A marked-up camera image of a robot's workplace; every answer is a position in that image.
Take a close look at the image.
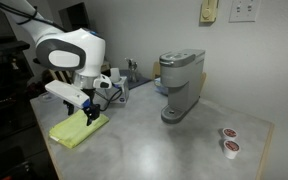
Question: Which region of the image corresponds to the white wall switch plate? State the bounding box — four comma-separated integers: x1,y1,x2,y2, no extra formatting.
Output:
229,0,261,23

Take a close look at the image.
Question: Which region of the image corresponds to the lower coffee pod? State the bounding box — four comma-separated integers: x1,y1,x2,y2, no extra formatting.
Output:
223,140,240,159

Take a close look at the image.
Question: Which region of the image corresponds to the metal figurine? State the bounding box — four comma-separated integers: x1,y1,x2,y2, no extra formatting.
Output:
126,58,138,82

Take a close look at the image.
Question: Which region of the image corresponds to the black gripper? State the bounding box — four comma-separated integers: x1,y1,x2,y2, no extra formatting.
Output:
63,89,100,125

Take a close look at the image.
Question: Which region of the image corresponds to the clear plastic container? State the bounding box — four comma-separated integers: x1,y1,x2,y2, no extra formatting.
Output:
38,92,56,103

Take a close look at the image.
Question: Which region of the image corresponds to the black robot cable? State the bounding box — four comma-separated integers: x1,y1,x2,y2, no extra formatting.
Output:
95,87,124,112

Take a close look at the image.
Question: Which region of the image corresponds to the dark blue mat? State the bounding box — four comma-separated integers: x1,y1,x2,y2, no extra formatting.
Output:
120,70,150,89

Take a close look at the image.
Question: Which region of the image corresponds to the yellow towel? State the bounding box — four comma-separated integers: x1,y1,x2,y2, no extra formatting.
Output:
49,110,109,149

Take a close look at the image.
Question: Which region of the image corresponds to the coffee pod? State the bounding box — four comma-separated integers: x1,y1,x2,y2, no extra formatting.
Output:
223,140,240,159
222,128,238,141

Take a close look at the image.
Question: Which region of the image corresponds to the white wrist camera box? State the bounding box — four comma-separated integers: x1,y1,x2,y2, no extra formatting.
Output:
45,80,90,109

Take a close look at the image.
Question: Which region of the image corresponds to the grey coffee machine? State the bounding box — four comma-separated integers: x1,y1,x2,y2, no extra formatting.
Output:
159,49,206,124

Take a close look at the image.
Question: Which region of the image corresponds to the white tissue box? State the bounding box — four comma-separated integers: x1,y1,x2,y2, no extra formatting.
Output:
104,68,129,104

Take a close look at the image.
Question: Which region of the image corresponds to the black monitor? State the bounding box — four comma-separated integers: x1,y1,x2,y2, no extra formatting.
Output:
59,2,89,31

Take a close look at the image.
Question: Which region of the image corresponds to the upper coffee pod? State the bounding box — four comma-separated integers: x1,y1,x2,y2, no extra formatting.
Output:
222,128,238,141

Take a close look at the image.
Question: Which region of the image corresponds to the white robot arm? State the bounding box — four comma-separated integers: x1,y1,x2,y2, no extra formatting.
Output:
0,0,112,125

